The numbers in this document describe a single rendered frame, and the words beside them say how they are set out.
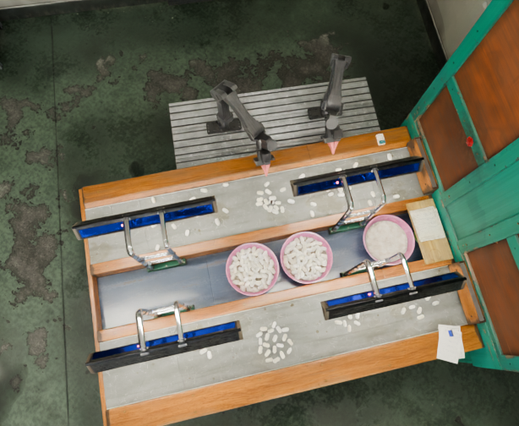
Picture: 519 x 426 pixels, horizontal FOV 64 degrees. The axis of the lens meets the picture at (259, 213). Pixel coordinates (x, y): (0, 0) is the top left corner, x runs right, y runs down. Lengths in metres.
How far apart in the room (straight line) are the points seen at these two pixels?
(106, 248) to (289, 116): 1.26
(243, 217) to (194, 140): 0.56
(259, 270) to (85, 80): 2.18
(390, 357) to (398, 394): 0.86
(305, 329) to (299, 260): 0.34
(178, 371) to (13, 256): 1.62
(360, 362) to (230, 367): 0.62
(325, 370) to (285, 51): 2.48
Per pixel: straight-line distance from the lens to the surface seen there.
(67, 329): 3.08
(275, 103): 2.55
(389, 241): 2.29
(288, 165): 2.28
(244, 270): 2.15
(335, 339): 2.16
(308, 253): 2.18
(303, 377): 2.11
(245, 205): 2.21
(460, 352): 2.32
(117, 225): 1.91
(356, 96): 2.65
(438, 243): 2.34
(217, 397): 2.11
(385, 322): 2.22
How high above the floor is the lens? 2.85
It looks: 74 degrees down
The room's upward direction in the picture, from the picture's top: 6 degrees clockwise
